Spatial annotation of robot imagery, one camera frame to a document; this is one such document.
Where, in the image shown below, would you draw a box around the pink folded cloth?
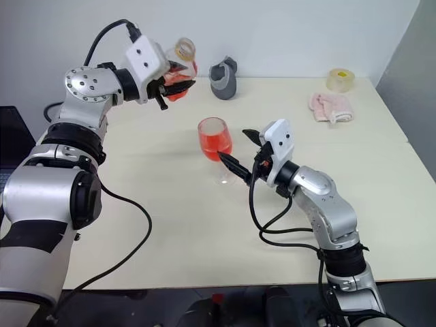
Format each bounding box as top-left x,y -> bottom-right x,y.
309,92 -> 356,125

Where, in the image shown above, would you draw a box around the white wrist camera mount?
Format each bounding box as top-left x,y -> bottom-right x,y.
124,36 -> 171,105
260,119 -> 296,188

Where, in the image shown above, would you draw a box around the translucent tape roll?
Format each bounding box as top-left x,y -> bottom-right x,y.
326,67 -> 356,93

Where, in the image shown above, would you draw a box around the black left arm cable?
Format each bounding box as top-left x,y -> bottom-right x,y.
44,19 -> 153,327

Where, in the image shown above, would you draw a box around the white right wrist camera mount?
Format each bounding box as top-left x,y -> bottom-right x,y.
260,119 -> 296,188

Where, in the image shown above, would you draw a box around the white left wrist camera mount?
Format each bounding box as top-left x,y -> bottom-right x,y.
124,36 -> 171,105

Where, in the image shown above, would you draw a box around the clear bottle with red drink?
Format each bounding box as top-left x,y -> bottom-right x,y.
159,37 -> 200,103

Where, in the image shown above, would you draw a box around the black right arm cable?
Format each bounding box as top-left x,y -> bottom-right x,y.
248,159 -> 341,327

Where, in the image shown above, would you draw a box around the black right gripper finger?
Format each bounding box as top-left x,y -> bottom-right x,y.
217,152 -> 253,180
242,129 -> 264,148

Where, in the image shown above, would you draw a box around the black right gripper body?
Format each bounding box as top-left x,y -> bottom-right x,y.
253,136 -> 274,173

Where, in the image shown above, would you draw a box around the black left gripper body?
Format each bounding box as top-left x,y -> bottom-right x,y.
148,74 -> 172,111

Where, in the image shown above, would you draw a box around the dark laptop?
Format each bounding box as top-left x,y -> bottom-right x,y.
0,105 -> 37,191

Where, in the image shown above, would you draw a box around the dark rounded shape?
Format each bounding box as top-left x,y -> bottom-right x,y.
185,299 -> 224,327

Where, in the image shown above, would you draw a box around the clear wine glass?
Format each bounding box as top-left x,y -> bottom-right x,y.
197,116 -> 236,187

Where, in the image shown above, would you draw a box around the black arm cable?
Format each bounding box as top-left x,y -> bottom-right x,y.
44,19 -> 153,327
248,159 -> 341,327

